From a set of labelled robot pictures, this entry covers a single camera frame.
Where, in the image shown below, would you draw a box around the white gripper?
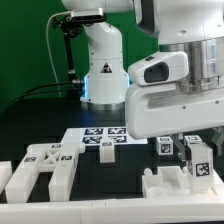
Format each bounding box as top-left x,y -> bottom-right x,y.
125,83 -> 224,161

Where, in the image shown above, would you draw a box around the white chair seat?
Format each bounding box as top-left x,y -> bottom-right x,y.
142,166 -> 224,199

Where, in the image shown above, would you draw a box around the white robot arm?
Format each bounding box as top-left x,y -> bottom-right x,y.
62,0 -> 224,145

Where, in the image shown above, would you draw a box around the white tagged cube right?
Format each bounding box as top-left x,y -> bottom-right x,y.
184,135 -> 202,146

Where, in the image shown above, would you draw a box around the white tagged cube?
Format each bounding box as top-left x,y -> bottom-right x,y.
184,135 -> 202,146
156,136 -> 173,155

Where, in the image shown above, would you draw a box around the white tagged cube left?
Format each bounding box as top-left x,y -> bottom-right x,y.
156,136 -> 173,155

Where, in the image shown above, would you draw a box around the white obstacle fence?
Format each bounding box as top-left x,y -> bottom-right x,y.
0,153 -> 224,224

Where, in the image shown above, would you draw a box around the white tag sheet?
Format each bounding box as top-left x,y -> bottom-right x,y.
61,126 -> 147,146

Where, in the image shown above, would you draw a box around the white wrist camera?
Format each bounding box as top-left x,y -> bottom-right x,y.
128,51 -> 189,86

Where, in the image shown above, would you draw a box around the black camera stand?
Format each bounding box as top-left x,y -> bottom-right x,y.
52,16 -> 82,98

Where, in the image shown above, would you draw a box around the white chair back frame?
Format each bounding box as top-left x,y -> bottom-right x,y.
5,143 -> 85,203

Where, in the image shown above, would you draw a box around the grey camera on stand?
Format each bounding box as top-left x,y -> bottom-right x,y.
71,8 -> 104,21

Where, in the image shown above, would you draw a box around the black cables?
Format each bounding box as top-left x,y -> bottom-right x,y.
4,79 -> 84,109

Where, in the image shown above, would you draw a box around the white camera cable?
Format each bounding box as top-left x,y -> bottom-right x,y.
45,11 -> 73,99

